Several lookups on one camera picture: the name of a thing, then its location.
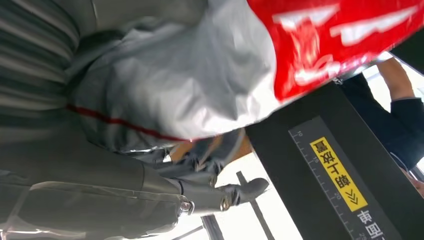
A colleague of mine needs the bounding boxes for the black inbound scanner machine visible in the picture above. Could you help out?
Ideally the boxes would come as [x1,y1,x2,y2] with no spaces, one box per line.
[245,29,424,240]

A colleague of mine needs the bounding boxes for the person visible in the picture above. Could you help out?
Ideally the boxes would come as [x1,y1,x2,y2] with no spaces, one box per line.
[341,57,424,196]

